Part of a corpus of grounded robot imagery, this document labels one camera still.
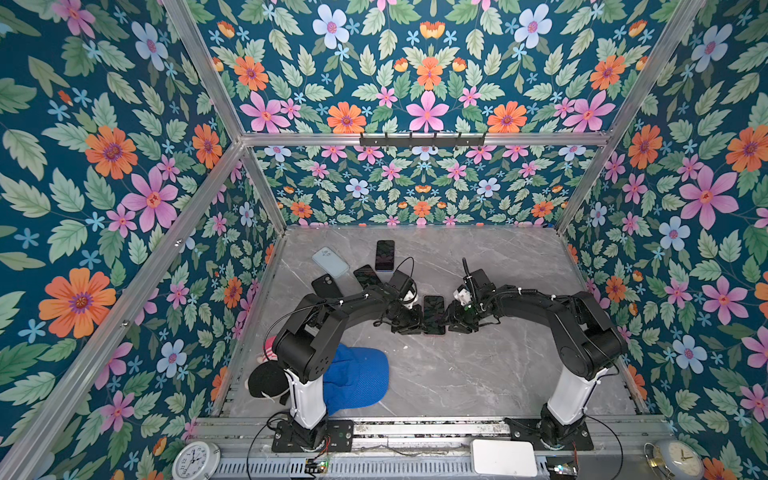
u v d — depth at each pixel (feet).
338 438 2.41
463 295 2.98
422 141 3.05
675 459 2.18
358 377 2.63
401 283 2.51
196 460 2.22
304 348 1.59
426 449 2.36
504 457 2.18
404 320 2.65
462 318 2.74
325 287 3.36
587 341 1.62
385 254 3.63
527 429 2.40
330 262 3.58
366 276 3.34
